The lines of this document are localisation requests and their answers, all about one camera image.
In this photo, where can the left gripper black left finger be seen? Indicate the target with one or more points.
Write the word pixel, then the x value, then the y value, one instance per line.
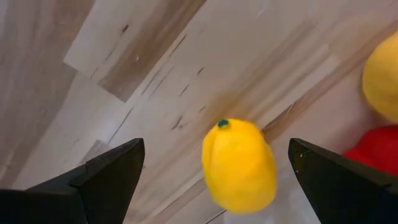
pixel 62 205

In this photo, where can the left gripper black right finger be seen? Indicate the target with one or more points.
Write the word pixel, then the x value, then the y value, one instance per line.
pixel 348 199

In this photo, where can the yellow bell pepper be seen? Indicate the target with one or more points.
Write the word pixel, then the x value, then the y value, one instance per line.
pixel 239 168

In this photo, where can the red bell pepper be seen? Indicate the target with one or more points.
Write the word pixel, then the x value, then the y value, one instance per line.
pixel 379 149

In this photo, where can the yellow lemon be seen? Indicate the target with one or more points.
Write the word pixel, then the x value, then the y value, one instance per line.
pixel 384 81

